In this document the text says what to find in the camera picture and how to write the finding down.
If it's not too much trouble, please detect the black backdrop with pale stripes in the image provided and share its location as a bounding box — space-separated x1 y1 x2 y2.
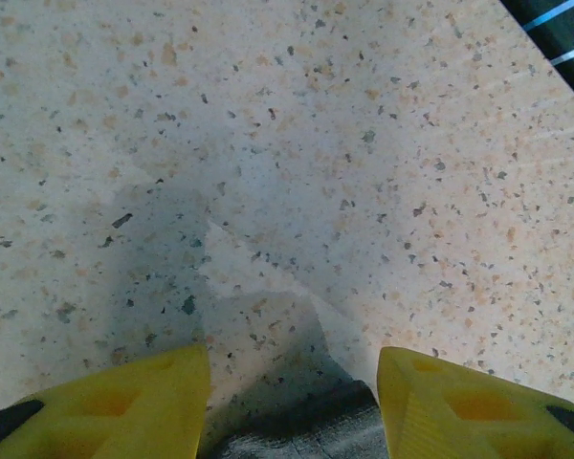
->
500 0 574 116

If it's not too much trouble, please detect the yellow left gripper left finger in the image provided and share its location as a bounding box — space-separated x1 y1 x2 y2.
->
0 342 213 459

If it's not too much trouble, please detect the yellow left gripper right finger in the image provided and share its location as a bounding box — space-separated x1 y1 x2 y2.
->
377 346 574 459

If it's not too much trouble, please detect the grey t-shirt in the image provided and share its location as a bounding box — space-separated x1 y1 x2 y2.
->
209 380 388 459

